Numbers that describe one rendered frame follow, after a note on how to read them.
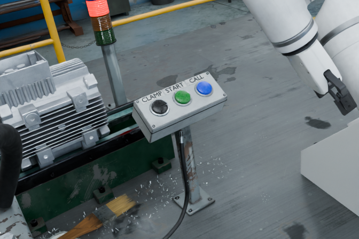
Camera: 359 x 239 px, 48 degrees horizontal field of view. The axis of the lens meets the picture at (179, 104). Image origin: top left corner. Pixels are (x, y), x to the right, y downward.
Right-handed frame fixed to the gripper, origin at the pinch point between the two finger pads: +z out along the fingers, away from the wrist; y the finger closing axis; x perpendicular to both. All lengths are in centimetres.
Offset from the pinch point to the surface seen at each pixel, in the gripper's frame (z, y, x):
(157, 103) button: -23.7, 1.6, -27.3
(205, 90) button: -18.6, -1.0, -19.2
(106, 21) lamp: -33, -52, -30
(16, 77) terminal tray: -42, -10, -46
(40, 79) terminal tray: -38, -12, -44
